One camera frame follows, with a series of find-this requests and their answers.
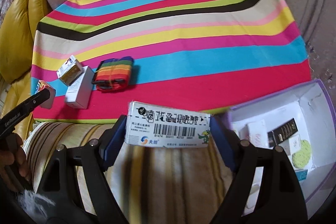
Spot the small blue packet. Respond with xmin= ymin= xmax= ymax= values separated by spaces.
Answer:
xmin=295 ymin=169 xmax=308 ymax=181

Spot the green round sponge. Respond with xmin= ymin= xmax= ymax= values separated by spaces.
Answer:
xmin=292 ymin=140 xmax=311 ymax=169

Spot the black cosmetic box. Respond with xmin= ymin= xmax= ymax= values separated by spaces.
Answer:
xmin=267 ymin=118 xmax=298 ymax=147

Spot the small white printed box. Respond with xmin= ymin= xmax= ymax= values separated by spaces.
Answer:
xmin=64 ymin=66 xmax=94 ymax=109

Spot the white blue red box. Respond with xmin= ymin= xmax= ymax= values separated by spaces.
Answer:
xmin=56 ymin=55 xmax=84 ymax=86

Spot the white medicine box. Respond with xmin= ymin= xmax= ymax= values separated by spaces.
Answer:
xmin=125 ymin=101 xmax=211 ymax=148

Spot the rainbow woven strap roll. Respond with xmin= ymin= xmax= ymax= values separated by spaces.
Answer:
xmin=92 ymin=56 xmax=134 ymax=93

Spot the white box pink stain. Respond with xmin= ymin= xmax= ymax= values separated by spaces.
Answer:
xmin=247 ymin=120 xmax=269 ymax=148

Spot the person's left hand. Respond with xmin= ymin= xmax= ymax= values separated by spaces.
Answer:
xmin=1 ymin=133 xmax=33 ymax=192

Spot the purple white storage box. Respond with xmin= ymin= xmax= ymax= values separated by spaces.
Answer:
xmin=223 ymin=80 xmax=335 ymax=217

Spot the yellow leather armchair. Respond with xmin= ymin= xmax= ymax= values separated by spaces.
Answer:
xmin=0 ymin=0 xmax=52 ymax=140

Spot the rainbow striped cloth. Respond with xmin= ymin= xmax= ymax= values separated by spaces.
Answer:
xmin=31 ymin=0 xmax=311 ymax=123

